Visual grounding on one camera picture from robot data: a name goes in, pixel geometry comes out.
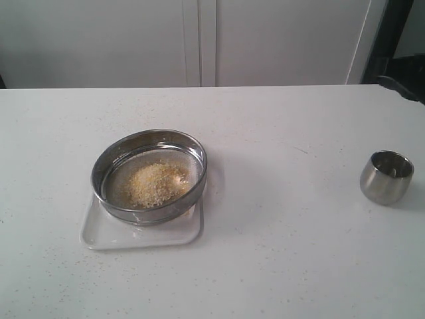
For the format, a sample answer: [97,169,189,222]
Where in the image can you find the stainless steel cup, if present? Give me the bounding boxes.
[359,150,414,205]

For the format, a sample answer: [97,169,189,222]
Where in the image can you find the yellow and white grain mix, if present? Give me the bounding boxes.
[125,163,191,209]

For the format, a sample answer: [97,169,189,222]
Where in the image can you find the dark door frame post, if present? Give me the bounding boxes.
[361,0,414,84]

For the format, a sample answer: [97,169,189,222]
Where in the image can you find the round steel mesh sieve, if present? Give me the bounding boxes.
[90,129,208,226]

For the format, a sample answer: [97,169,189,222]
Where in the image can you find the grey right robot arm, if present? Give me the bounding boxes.
[377,54,424,104]

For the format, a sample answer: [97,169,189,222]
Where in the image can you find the white square tray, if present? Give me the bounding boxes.
[79,159,224,251]

